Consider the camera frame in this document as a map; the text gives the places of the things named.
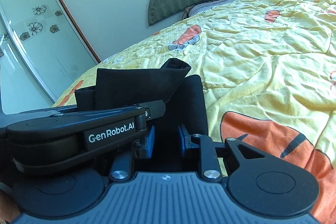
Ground black pants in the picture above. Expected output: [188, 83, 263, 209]
[75, 58, 209, 139]

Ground yellow carrot print quilt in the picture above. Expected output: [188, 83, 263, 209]
[52, 0, 336, 224]

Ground white sliding wardrobe door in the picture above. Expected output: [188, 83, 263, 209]
[1, 0, 98, 114]

